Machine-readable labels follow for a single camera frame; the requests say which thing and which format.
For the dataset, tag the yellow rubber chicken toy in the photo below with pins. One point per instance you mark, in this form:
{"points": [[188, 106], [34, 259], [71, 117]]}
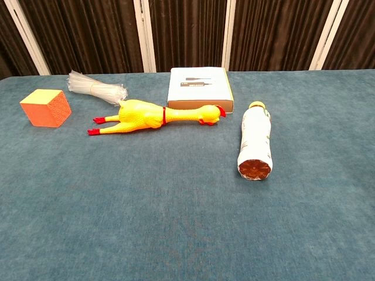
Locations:
{"points": [[140, 117]]}

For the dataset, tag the white flat product box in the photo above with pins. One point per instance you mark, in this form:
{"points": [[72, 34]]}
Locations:
{"points": [[199, 87]]}

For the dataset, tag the white labelled drink bottle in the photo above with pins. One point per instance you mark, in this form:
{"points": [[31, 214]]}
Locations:
{"points": [[256, 137]]}

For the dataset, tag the blue table cloth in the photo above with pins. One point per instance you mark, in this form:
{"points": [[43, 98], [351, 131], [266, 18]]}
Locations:
{"points": [[187, 222]]}

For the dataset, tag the clear plastic bag bundle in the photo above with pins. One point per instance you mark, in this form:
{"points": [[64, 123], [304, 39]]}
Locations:
{"points": [[93, 87]]}

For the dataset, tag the orange foam cube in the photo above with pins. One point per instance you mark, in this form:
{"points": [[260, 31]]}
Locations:
{"points": [[44, 112]]}

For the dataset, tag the dark brown curtain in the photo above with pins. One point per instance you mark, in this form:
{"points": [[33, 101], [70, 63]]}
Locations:
{"points": [[85, 32]]}

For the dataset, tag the white frame post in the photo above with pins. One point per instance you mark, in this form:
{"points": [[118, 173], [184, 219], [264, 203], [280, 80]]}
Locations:
{"points": [[328, 33], [27, 36], [229, 32], [145, 35]]}

